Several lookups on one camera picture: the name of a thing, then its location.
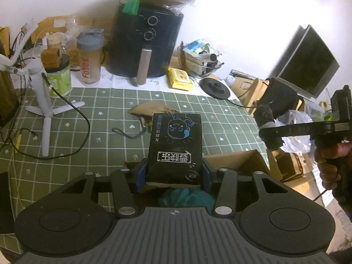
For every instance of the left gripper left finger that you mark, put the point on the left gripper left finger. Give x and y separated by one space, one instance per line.
125 183

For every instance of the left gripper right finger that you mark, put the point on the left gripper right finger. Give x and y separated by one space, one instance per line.
222 183

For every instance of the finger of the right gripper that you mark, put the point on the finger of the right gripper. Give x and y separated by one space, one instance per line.
271 138
264 115

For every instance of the black tissue pack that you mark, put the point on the black tissue pack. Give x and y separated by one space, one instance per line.
175 150

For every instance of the person's right hand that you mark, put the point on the person's right hand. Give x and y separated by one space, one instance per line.
331 161

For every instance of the wooden chair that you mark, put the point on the wooden chair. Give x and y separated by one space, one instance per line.
253 94

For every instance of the white plastic bag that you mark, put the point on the white plastic bag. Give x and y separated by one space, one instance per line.
293 140

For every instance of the cardboard box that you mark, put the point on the cardboard box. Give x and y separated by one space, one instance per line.
245 163

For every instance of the teal towel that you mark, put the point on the teal towel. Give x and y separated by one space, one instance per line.
187 197

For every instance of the black monitor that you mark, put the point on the black monitor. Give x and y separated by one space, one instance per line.
307 63

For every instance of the black kettle base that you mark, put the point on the black kettle base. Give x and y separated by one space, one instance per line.
214 88

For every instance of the glass bowl of clutter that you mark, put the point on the glass bowl of clutter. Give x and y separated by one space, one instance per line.
198 59

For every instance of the yellow wet wipes pack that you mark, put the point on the yellow wet wipes pack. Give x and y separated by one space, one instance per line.
179 79

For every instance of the yellow pen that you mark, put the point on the yellow pen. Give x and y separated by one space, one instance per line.
18 142

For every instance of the black air fryer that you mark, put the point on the black air fryer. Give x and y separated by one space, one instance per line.
153 30

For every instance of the green label jar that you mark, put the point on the green label jar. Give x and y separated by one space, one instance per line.
60 77

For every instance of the grey lid shaker bottle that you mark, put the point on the grey lid shaker bottle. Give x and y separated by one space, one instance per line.
90 45

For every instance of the white phone tripod stand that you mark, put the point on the white phone tripod stand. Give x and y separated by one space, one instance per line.
40 85

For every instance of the tan drawstring pouch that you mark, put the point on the tan drawstring pouch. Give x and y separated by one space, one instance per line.
149 108

